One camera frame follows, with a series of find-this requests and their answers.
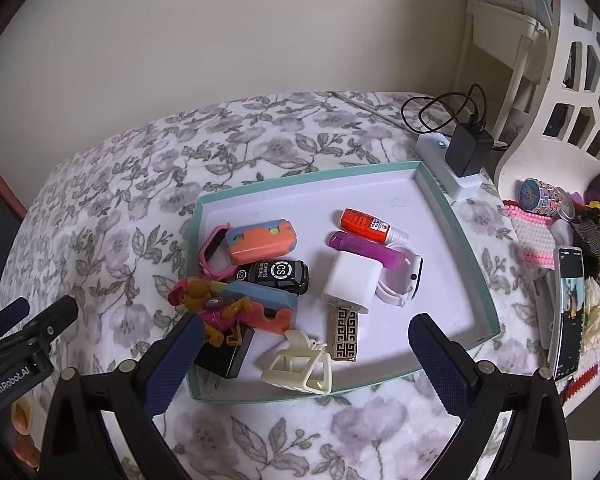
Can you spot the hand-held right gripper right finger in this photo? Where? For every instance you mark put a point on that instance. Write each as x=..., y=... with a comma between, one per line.
x=440, y=365

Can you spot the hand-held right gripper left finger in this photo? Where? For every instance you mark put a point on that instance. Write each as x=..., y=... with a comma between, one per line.
x=175, y=365

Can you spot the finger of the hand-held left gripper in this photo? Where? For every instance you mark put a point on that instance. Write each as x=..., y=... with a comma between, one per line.
x=10, y=312
x=55, y=315

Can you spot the black wall charger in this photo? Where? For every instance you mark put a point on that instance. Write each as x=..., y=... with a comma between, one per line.
x=230, y=355

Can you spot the pink helmet pup figure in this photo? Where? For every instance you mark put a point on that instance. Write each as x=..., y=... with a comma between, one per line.
x=195, y=300

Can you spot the blue orange toy green blade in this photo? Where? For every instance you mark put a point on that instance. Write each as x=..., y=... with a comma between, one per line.
x=275, y=305

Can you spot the white wall charger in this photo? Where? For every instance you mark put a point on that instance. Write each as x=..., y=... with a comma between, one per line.
x=352, y=280

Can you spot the cream plastic comb piece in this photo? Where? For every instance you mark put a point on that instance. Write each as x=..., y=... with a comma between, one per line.
x=295, y=341

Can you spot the purple tube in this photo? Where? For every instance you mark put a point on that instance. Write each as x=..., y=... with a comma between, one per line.
x=360, y=247

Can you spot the orange toy with blue edge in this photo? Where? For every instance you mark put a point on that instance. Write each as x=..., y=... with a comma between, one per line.
x=260, y=245

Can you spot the teal box with white inside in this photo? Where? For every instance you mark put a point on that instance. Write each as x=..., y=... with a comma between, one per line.
x=380, y=200

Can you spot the person's left hand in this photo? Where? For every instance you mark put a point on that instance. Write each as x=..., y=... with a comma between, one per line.
x=22, y=417

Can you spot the white kids watch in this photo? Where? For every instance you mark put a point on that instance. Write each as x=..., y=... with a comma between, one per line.
x=415, y=267

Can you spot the brown wooden board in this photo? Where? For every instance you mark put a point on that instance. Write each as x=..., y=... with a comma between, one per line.
x=0, y=185

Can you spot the grey floral blanket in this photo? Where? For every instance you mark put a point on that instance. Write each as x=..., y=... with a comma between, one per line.
x=130, y=210

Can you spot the black toy car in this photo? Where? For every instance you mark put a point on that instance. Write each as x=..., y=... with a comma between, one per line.
x=280, y=275

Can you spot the smartphone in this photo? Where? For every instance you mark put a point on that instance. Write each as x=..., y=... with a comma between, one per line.
x=570, y=310

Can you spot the pink white beaded pouch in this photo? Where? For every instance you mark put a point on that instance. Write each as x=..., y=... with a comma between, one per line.
x=530, y=235

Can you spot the black patterned cloth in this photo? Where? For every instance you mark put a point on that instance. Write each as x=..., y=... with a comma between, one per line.
x=590, y=237

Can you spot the colourful cylinder puzzle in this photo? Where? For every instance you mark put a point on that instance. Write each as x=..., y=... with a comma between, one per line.
x=545, y=195

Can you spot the black power adapter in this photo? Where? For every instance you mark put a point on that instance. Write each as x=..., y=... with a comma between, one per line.
x=467, y=152

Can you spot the white power strip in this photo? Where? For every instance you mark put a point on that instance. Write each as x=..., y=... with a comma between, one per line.
x=432, y=147

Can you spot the white stand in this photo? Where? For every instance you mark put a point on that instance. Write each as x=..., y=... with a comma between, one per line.
x=500, y=15

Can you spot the white lattice furniture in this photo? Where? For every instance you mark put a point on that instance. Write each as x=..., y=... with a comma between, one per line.
x=552, y=25

